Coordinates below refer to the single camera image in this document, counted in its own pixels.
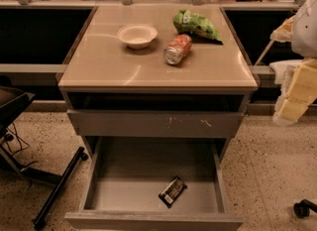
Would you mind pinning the grey drawer cabinet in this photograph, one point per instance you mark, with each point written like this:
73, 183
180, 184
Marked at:
105, 74

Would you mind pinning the white rod with black tip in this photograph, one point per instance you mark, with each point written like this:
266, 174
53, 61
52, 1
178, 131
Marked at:
266, 49

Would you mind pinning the white ceramic bowl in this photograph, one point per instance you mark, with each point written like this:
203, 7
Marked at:
137, 36

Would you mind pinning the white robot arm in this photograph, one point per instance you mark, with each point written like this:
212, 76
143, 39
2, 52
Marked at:
304, 31

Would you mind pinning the open middle drawer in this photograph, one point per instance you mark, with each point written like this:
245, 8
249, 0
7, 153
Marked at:
128, 174

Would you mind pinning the orange soda can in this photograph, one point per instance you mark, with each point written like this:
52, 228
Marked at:
176, 50

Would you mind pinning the black rxbar chocolate bar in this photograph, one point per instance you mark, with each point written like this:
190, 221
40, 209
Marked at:
172, 191

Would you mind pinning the closed top drawer front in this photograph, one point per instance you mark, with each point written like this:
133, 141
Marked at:
167, 124

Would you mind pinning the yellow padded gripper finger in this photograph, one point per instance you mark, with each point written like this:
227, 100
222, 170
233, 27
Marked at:
284, 32
298, 92

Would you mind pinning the green chip bag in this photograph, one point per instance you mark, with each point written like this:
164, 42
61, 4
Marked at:
187, 22

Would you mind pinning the white curved robot base part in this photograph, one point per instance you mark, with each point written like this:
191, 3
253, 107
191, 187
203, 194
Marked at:
279, 68

